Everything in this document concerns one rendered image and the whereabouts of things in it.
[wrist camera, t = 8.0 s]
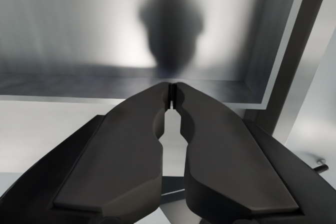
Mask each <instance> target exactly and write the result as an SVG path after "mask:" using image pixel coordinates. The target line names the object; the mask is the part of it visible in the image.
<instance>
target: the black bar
mask: <svg viewBox="0 0 336 224"><path fill-rule="evenodd" d="M322 2H323V0H302V2H301V5H300V8H299V11H298V14H297V17H296V20H295V23H294V26H293V29H292V32H291V35H290V38H289V41H288V44H287V47H286V50H285V53H284V56H283V59H282V62H281V65H280V68H279V71H278V74H277V77H276V80H275V83H274V86H273V89H272V92H271V95H270V98H269V101H268V104H267V107H266V109H246V110H245V114H244V118H243V119H251V120H252V121H253V122H255V123H256V124H257V125H258V126H260V127H261V128H262V129H263V130H265V131H266V132H267V133H269V134H270V135H271V136H273V133H274V131H275V128H276V125H277V123H278V120H279V117H280V115H281V112H282V109H283V107H284V104H285V101H286V99H287V96H288V93H289V91H290V88H291V85H292V83H293V80H294V77H295V74H296V72H297V69H298V66H299V64H300V61H301V58H302V56H303V53H304V50H305V48H306V45H307V42H308V40H309V37H310V34H311V32H312V29H313V26H314V24H315V21H316V18H317V16H318V13H319V10H320V8H321V5H322Z"/></svg>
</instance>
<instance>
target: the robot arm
mask: <svg viewBox="0 0 336 224"><path fill-rule="evenodd" d="M171 95H172V106H173V110H176V111H177V112H178V113H179V115H180V116H181V121H180V134H181V135H182V136H183V137H184V139H185V140H186V141H187V143H188V145H187V148H186V157H185V167H184V177H183V182H184V191H185V200H186V204H187V206H188V208H189V209H190V210H191V211H192V212H193V213H194V214H196V215H198V216H199V217H201V218H202V220H201V221H200V223H199V224H336V190H335V189H334V188H333V187H332V186H331V185H330V184H329V183H328V182H327V181H326V180H325V179H324V178H323V177H322V176H320V175H319V174H318V173H317V172H316V171H315V170H314V169H312V168H311V167H310V166H309V165H308V164H306V163H305V162H304V161H303V160H301V159H300V158H299V157H298V156H296V155H295V154H294V153H293V152H291V151H290V150H289V149H288V148H286V147H285V146H284V145H282V144H281V143H280V142H279V141H277V140H276V139H275V138H274V137H272V136H271V135H270V134H269V133H267V132H266V131H265V130H264V129H262V128H261V127H260V126H259V125H257V124H256V123H255V122H254V121H252V120H251V119H250V118H246V119H242V118H241V117H240V116H239V115H237V114H236V113H235V112H234V111H233V110H231V109H230V108H229V107H227V106H226V105H224V104H223V103H221V102H220V101H218V100H216V99H215V98H213V97H211V96H209V95H207V94H205V93H203V92H201V91H199V90H197V89H196V88H194V87H192V86H190V85H188V84H186V83H184V82H178V83H173V84H172V83H168V82H166V81H162V82H160V83H158V84H156V85H154V86H151V87H149V88H147V89H145V90H143V91H141V92H139V93H137V94H135V95H133V96H131V97H129V98H127V99H126V100H124V101H122V102H121V103H119V104H118V105H117V106H115V107H114V108H113V109H111V110H110V111H109V112H108V113H107V114H105V115H99V114H97V115H96V116H95V117H93V118H92V119H91V120H89V121H88V122H87V123H86V124H84V125H83V126H82V127H80V128H79V129H78V130H77V131H75V132H74V133H73V134H71V135H70V136H69V137H68V138H66V139H65V140H64V141H62V142H61V143H60V144H59V145H57V146H56V147H55V148H53V149H52V150H51V151H50V152H48V153H47V154H46V155H44V156H43V157H42V158H41V159H39V160H38V161H37V162H36V163H35V164H33V165H32V166H31V167H30V168H29V169H28V170H27V171H26V172H24V173H23V174H22V175H21V176H20V177H19V178H18V179H17V180H16V181H15V182H14V183H13V184H12V185H11V186H10V187H9V188H8V189H7V190H6V191H5V192H4V194H3V195H2V196H1V197H0V224H134V223H136V222H138V221H139V220H141V219H143V218H144V217H146V216H148V215H149V214H151V213H153V212H154V211H156V210H157V209H158V207H159V206H160V204H161V196H162V183H163V145H162V144H161V143H160V141H159V139H160V137H161V136H162V135H163V134H164V132H165V112H166V111H167V110H168V109H171Z"/></svg>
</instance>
